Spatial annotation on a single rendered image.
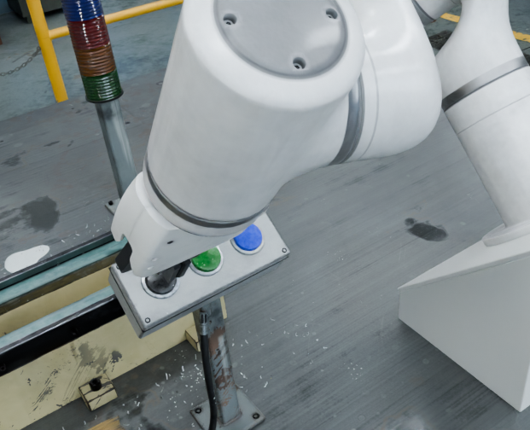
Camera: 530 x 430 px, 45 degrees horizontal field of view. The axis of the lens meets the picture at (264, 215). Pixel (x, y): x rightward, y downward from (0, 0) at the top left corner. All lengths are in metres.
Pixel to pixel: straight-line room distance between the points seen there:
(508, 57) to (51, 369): 0.69
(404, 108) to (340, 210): 0.81
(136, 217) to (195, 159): 0.11
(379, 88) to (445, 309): 0.54
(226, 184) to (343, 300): 0.65
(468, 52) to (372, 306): 0.38
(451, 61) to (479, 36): 0.04
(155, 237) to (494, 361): 0.52
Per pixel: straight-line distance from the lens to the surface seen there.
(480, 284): 0.78
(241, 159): 0.31
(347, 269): 1.02
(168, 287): 0.61
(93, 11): 1.06
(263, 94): 0.27
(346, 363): 0.88
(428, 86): 0.36
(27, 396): 0.88
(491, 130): 0.86
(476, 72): 0.86
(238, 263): 0.64
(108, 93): 1.10
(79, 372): 0.88
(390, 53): 0.35
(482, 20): 0.87
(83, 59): 1.09
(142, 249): 0.44
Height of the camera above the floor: 1.46
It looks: 35 degrees down
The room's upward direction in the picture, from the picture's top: 6 degrees counter-clockwise
